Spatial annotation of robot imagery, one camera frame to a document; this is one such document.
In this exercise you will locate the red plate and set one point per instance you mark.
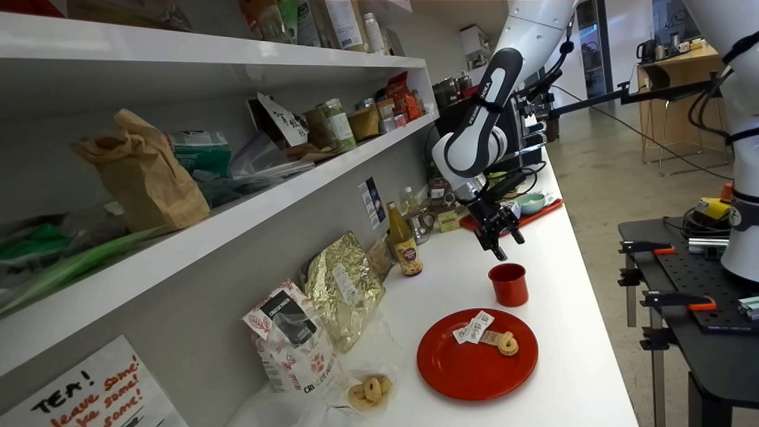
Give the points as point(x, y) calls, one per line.
point(465, 368)

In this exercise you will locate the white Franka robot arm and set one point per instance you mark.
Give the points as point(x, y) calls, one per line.
point(476, 134)

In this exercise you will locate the gold tin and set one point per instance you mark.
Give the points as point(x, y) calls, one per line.
point(448, 222)

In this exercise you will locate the handwritten paper sign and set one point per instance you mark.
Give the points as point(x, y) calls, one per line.
point(95, 392)

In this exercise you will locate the small white can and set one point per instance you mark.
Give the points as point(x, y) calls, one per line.
point(386, 118)

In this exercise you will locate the brown packet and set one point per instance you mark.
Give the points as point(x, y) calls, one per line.
point(380, 258)

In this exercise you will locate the red tray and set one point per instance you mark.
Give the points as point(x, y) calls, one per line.
point(547, 213)

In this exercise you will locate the clear plastic bag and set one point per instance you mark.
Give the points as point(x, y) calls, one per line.
point(276, 411)

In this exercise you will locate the teal bowl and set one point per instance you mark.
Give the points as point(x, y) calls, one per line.
point(531, 202)

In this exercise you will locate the white labelled container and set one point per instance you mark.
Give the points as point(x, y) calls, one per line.
point(345, 22)

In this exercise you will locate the red cup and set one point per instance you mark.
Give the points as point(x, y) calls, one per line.
point(510, 287)

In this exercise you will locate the white bottle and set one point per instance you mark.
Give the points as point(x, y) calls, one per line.
point(375, 35)

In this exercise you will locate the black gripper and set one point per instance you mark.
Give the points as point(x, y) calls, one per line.
point(490, 213)

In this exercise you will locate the yellow bottle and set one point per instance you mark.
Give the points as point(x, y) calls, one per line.
point(405, 251)

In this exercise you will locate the teal bag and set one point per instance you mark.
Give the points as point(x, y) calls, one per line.
point(202, 157)

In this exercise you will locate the green label jar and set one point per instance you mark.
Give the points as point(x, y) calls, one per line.
point(333, 126)

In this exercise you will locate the black mounting pole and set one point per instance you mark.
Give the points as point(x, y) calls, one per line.
point(624, 95)

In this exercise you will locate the clear plastic wrap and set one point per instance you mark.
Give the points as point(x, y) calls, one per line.
point(273, 163)

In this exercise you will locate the white wall shelf board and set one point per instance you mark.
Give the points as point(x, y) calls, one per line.
point(239, 229)
point(198, 56)

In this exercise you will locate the black coffee machine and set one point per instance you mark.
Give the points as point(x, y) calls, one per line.
point(527, 134)

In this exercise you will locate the black work table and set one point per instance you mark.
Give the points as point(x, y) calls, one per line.
point(713, 316)

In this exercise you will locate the gold foil bag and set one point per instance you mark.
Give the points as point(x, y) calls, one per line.
point(345, 287)

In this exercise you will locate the brown paper bag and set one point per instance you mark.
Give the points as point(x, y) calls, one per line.
point(146, 178)

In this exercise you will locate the yellow tool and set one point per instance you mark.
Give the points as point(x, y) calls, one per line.
point(715, 210)

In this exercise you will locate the white black packet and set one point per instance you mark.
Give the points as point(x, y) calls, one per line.
point(279, 119)

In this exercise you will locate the green package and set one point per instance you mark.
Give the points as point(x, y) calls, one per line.
point(62, 265)

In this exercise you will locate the white red patterned bag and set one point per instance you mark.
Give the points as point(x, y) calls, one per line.
point(292, 341)

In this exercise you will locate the wrapped cookie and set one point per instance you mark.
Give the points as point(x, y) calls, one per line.
point(370, 390)

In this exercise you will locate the white sachet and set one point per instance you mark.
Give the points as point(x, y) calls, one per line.
point(472, 325)

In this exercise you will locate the wooden desk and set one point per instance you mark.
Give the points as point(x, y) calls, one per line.
point(680, 86)

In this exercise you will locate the red box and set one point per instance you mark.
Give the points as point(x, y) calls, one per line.
point(405, 99)

